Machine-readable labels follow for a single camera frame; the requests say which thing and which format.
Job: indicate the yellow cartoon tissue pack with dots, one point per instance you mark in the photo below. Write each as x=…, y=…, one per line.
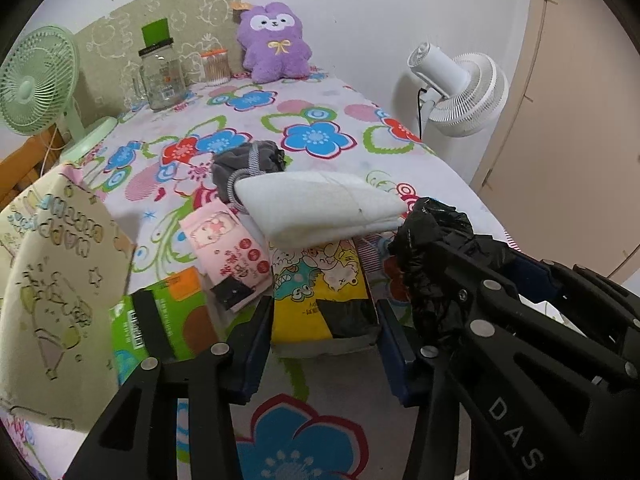
x=322, y=304

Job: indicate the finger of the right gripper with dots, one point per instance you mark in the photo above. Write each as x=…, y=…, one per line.
x=599, y=308
x=483, y=279

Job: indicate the white folded towel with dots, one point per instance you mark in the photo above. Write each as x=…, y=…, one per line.
x=303, y=209

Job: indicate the beige door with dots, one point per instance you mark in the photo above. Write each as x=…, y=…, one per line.
x=561, y=172

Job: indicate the cotton swab jar orange lid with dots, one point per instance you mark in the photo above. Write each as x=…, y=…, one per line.
x=215, y=66

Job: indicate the green tissue pack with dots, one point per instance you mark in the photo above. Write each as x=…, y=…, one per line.
x=168, y=320

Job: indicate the wooden bed headboard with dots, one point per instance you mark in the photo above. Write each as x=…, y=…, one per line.
x=29, y=162

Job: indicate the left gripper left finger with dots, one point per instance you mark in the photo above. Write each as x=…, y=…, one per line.
x=136, y=436

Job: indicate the glass jar green lid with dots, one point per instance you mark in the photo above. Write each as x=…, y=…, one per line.
x=160, y=70

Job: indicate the green desk fan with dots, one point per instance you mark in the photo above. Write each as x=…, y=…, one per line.
x=39, y=77

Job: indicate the white standing fan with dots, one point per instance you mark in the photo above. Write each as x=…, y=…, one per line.
x=460, y=96

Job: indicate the floral tablecloth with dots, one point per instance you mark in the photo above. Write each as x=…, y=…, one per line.
x=151, y=171

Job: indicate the purple plush bunny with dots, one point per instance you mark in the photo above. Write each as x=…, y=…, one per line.
x=271, y=37

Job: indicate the yellow fabric storage box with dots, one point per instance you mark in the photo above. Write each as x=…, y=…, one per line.
x=64, y=263

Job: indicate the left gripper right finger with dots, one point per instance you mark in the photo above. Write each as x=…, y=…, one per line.
x=413, y=372

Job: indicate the pink wet wipes pack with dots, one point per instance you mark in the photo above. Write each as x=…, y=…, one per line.
x=235, y=263

